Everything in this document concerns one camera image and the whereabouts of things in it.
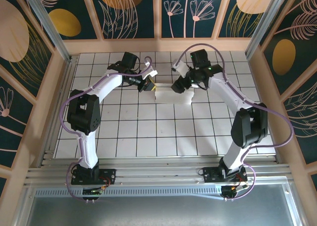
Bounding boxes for white paper box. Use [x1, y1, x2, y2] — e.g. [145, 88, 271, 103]
[153, 81, 195, 105]

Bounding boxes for teal panel orange circle leaves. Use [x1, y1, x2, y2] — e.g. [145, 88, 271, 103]
[88, 0, 156, 41]

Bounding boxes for teal panel pink flowers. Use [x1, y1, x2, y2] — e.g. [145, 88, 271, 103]
[160, 0, 225, 40]

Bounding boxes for teal panel yellow oval fern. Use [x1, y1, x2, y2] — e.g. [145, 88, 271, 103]
[37, 0, 99, 41]

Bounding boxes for teal panel pale circle grass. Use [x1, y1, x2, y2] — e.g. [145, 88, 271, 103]
[217, 0, 282, 39]

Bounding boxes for teal panel yellow oval stem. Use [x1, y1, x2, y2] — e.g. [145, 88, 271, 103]
[262, 29, 317, 97]

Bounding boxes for teal panel pink leaf outlines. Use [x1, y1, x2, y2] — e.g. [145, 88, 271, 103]
[281, 79, 317, 166]

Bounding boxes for teal panel feather leaves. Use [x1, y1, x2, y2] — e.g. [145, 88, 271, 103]
[259, 0, 317, 47]

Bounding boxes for teal panel large pale circle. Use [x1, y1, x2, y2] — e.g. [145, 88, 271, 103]
[0, 0, 54, 102]

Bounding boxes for small controller board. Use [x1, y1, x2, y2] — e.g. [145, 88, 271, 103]
[82, 187, 105, 203]
[221, 185, 248, 201]

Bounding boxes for grey metal sheet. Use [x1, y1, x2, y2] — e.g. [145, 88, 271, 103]
[14, 183, 308, 226]

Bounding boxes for teal panel single flower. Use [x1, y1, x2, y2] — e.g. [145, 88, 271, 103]
[0, 73, 35, 173]

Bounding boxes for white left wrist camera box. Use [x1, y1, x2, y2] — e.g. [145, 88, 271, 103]
[140, 62, 159, 78]

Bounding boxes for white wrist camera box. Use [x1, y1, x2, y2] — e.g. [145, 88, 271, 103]
[140, 62, 159, 78]
[171, 59, 190, 78]

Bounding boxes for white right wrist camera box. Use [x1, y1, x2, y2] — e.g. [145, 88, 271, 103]
[171, 59, 190, 78]

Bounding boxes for aluminium side rail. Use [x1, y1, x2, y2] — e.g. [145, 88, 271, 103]
[37, 55, 80, 167]

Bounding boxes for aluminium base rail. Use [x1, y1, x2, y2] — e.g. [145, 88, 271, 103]
[24, 155, 294, 187]

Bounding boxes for aluminium frame post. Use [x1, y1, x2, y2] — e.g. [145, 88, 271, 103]
[21, 0, 72, 63]
[245, 0, 290, 59]

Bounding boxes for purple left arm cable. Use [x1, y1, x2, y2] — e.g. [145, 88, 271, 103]
[60, 56, 152, 203]

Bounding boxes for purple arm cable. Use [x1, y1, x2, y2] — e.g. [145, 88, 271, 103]
[173, 43, 295, 202]
[60, 56, 152, 203]

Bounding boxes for perforated metal cable duct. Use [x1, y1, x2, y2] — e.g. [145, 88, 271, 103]
[34, 186, 223, 201]

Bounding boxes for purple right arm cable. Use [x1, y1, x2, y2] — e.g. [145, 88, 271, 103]
[173, 43, 295, 202]

